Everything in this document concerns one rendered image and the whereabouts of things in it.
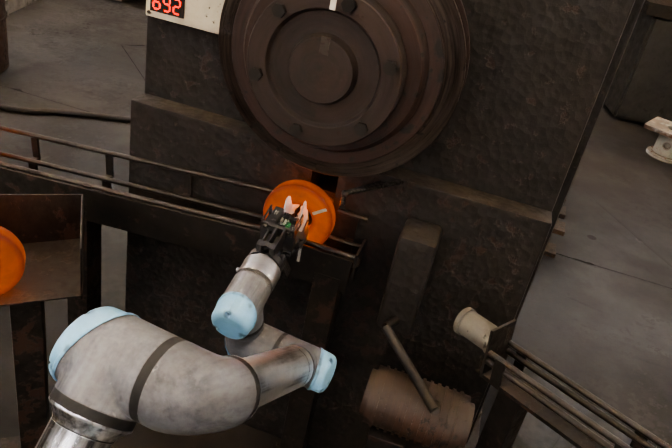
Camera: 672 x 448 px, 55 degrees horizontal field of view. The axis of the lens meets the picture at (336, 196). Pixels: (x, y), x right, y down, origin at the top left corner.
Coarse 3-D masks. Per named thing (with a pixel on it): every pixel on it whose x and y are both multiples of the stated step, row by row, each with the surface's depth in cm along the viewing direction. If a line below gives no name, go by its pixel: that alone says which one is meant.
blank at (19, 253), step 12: (0, 228) 118; (0, 240) 117; (12, 240) 118; (0, 252) 118; (12, 252) 119; (24, 252) 122; (0, 264) 119; (12, 264) 120; (24, 264) 121; (0, 276) 120; (12, 276) 121; (0, 288) 122
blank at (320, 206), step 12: (300, 180) 138; (276, 192) 138; (288, 192) 137; (300, 192) 136; (312, 192) 135; (324, 192) 138; (264, 204) 140; (276, 204) 139; (300, 204) 137; (312, 204) 136; (324, 204) 136; (312, 216) 138; (324, 216) 137; (312, 228) 139; (324, 228) 138; (312, 240) 140; (324, 240) 139
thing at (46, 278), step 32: (0, 224) 134; (32, 224) 136; (64, 224) 139; (32, 256) 134; (64, 256) 136; (32, 288) 126; (64, 288) 127; (32, 320) 133; (32, 352) 137; (32, 384) 142; (32, 416) 146
